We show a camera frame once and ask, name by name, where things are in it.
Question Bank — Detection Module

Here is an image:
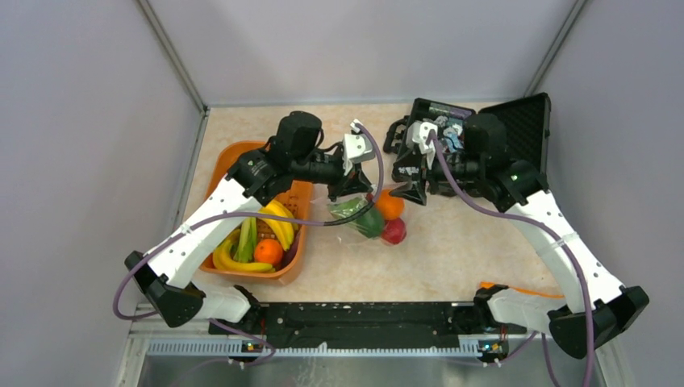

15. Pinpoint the red apple toy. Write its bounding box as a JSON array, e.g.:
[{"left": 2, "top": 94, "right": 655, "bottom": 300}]
[{"left": 381, "top": 218, "right": 407, "bottom": 245}]

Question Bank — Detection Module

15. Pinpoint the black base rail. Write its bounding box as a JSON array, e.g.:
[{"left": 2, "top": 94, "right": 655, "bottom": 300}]
[{"left": 256, "top": 302, "right": 487, "bottom": 351}]

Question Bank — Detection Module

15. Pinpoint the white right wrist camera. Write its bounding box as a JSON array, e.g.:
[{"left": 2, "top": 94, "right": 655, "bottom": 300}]
[{"left": 405, "top": 121, "right": 439, "bottom": 170}]

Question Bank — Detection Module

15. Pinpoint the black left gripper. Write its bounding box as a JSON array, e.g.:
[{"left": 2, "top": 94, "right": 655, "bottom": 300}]
[{"left": 292, "top": 151, "right": 373, "bottom": 202}]

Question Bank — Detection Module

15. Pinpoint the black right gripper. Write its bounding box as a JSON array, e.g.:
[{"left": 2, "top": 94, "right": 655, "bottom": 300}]
[{"left": 389, "top": 148, "right": 482, "bottom": 205}]

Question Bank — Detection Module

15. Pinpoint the clear zip top bag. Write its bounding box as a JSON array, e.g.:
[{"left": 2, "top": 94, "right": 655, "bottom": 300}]
[{"left": 325, "top": 183, "right": 407, "bottom": 246}]

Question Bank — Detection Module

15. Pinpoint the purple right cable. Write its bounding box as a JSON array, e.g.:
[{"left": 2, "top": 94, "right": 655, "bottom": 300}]
[{"left": 426, "top": 131, "right": 597, "bottom": 387}]

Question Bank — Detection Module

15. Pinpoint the green lime toy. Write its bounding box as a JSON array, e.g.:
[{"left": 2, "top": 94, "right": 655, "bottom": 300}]
[{"left": 352, "top": 207, "right": 385, "bottom": 239}]

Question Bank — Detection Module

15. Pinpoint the orange plastic bin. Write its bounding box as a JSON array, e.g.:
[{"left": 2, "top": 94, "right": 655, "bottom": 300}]
[{"left": 199, "top": 141, "right": 314, "bottom": 285}]

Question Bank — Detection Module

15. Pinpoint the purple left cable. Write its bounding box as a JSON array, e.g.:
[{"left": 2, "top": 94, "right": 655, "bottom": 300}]
[{"left": 112, "top": 121, "right": 386, "bottom": 367}]

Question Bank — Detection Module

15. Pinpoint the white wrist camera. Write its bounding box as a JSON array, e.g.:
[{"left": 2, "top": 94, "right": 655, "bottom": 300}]
[
  {"left": 342, "top": 119, "right": 376, "bottom": 176},
  {"left": 405, "top": 121, "right": 439, "bottom": 170}
]

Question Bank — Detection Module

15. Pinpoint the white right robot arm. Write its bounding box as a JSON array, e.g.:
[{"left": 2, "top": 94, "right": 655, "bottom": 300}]
[{"left": 383, "top": 113, "right": 649, "bottom": 359}]

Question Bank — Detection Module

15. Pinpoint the green napa cabbage toy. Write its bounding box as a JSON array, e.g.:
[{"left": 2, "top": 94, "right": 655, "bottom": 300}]
[{"left": 327, "top": 197, "right": 369, "bottom": 222}]

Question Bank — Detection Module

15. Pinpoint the yellow banana bunch toy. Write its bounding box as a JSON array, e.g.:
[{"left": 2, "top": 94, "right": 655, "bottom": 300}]
[{"left": 259, "top": 200, "right": 296, "bottom": 252}]

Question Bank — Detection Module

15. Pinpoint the black poker chip case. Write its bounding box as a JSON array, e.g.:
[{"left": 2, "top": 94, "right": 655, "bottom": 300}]
[{"left": 382, "top": 93, "right": 552, "bottom": 173}]

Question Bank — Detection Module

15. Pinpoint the orange fruit toy back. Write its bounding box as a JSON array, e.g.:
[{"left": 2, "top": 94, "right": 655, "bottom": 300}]
[{"left": 375, "top": 189, "right": 405, "bottom": 221}]

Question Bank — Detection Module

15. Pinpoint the yellow banana toy front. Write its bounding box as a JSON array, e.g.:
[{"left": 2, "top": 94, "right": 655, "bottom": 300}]
[{"left": 212, "top": 237, "right": 277, "bottom": 274}]

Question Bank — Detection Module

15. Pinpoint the purple cable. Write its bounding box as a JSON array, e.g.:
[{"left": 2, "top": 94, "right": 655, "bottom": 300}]
[
  {"left": 426, "top": 131, "right": 597, "bottom": 387},
  {"left": 112, "top": 121, "right": 386, "bottom": 367}
]

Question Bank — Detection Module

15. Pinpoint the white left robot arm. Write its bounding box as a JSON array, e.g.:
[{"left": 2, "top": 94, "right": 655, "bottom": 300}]
[{"left": 115, "top": 111, "right": 382, "bottom": 333}]

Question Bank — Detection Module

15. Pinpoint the orange fruit toy front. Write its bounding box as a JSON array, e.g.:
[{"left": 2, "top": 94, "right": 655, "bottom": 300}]
[{"left": 252, "top": 239, "right": 284, "bottom": 266}]

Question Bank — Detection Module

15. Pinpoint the orange carrot toy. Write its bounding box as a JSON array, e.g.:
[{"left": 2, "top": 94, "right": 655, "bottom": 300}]
[{"left": 479, "top": 281, "right": 564, "bottom": 299}]

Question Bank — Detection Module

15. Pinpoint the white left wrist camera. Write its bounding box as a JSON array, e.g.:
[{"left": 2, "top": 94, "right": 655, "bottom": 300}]
[{"left": 342, "top": 119, "right": 376, "bottom": 176}]

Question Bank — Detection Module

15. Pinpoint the orange fruit toy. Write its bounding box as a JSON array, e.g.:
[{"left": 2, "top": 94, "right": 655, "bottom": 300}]
[
  {"left": 252, "top": 239, "right": 284, "bottom": 266},
  {"left": 375, "top": 189, "right": 405, "bottom": 221}
]

